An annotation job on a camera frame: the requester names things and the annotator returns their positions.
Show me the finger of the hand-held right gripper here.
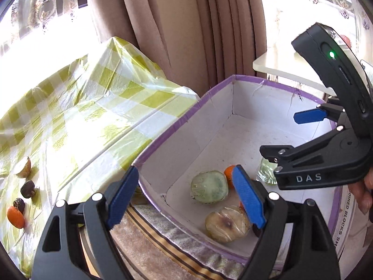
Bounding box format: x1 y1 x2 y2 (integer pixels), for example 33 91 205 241
259 128 362 170
294 102 349 130

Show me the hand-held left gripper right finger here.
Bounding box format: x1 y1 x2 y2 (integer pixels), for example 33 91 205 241
231 165 341 280

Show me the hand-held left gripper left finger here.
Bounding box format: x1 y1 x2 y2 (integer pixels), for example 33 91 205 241
31 165 140 280

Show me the orange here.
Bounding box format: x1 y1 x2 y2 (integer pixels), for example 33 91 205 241
224 165 237 189
7 206 26 228

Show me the small green fruit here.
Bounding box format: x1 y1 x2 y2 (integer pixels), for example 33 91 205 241
256 157 279 186

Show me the yellowish fruit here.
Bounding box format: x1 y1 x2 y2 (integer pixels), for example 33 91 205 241
205 206 252 242

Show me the large green fruit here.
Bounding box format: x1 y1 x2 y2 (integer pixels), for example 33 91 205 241
191 171 229 205

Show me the purple-rimmed white cardboard box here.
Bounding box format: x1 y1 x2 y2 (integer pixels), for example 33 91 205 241
134 74 360 269

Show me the person's right hand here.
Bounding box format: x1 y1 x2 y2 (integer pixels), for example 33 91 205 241
348 170 373 216

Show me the white side table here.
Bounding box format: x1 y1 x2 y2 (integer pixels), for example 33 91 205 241
252 49 338 97

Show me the striped beige towel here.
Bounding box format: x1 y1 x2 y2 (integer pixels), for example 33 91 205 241
79 201 251 280

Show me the flowered lace curtain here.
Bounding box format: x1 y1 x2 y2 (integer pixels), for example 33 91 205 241
259 0 373 73
0 0 91 56

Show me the yellow checked plastic tablecloth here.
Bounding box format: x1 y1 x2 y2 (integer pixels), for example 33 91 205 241
0 36 201 275

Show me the cut fruit half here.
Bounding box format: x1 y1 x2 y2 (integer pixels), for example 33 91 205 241
15 156 32 178

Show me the brown curtain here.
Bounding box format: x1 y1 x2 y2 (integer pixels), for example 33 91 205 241
84 0 269 100

